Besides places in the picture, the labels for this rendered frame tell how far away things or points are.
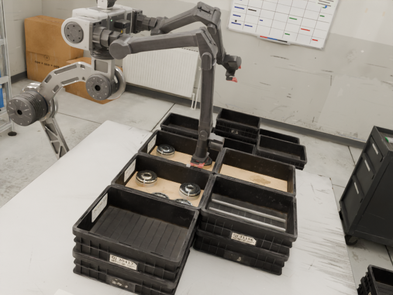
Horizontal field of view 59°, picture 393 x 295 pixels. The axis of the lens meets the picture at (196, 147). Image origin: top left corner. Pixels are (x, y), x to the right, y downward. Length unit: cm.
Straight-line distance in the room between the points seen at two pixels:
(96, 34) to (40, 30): 343
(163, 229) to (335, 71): 359
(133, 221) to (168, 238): 17
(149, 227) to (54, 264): 39
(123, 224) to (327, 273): 92
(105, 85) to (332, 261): 141
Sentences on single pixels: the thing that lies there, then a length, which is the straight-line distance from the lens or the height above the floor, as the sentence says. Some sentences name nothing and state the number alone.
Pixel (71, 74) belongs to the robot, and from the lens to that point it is 212.
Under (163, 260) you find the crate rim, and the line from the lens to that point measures 122.
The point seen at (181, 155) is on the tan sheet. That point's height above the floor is 83.
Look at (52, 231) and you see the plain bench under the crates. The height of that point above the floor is 70.
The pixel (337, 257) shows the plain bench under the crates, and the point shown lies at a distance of 185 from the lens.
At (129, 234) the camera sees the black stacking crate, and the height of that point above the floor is 83.
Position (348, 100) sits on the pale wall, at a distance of 478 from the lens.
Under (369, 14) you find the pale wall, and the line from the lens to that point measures 460.
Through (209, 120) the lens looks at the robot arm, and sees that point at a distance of 159.
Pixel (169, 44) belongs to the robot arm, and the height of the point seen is 149.
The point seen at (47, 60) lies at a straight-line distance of 506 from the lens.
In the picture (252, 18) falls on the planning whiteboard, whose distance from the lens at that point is 449.
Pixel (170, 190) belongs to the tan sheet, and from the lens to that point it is 168.
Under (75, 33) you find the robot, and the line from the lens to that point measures 163.
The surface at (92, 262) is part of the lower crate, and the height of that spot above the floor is 80.
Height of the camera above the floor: 181
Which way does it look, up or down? 28 degrees down
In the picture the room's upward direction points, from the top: 11 degrees clockwise
